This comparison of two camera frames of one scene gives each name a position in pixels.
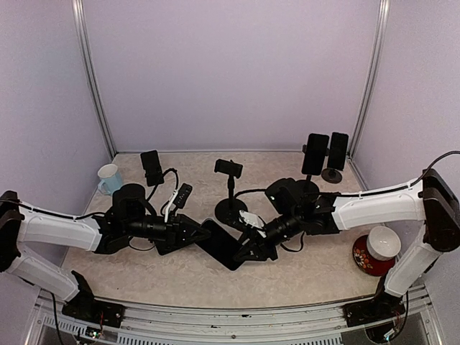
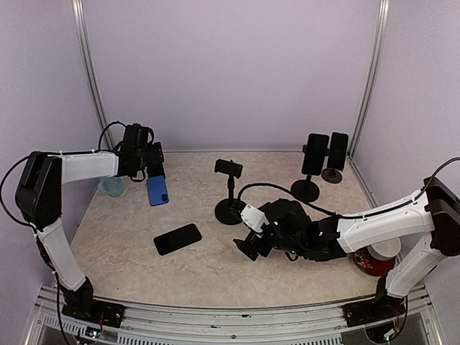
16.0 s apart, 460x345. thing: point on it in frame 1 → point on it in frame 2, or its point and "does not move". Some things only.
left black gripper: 175,231 → 155,149
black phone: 315,154 does not move
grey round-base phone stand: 331,175 does not move
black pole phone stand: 228,210 does not move
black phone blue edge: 338,151 does not move
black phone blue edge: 221,244 → 157,190
